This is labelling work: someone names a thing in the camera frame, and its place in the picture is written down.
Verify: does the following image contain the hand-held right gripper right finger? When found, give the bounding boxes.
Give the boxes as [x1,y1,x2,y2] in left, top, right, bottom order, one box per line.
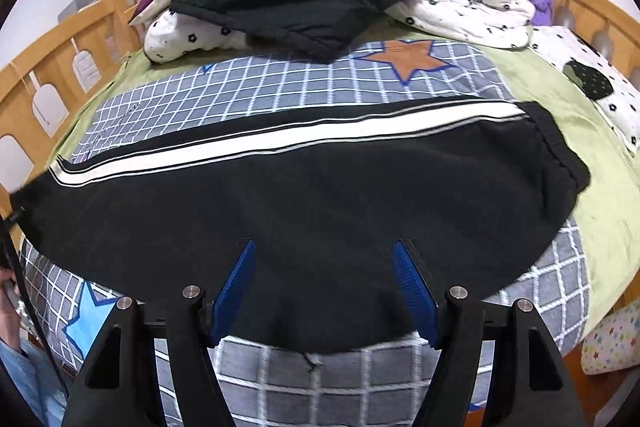
[392,239,589,427]

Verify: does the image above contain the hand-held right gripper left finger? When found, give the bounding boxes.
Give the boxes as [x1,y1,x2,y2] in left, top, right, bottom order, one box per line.
[61,238,258,427]

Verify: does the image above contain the black pants with white stripe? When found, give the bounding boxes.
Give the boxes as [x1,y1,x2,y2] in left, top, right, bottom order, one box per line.
[11,99,592,355]

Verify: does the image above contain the white pillow with colourful stars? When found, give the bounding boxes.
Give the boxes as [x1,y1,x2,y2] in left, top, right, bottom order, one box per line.
[580,307,640,376]

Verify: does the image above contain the checked bedsheet with stars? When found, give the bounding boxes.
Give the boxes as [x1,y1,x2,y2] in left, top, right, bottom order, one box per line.
[20,23,640,427]

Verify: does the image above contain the person's blue clothing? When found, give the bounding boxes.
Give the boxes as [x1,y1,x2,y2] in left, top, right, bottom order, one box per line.
[0,338,71,427]

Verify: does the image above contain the white quilt with black flowers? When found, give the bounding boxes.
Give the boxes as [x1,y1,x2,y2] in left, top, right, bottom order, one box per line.
[144,0,640,151]

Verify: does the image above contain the black cable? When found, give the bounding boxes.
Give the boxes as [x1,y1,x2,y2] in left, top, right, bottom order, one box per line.
[0,207,71,395]

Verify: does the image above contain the wooden bed frame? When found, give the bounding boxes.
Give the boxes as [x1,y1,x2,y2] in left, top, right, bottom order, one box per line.
[0,0,640,245]

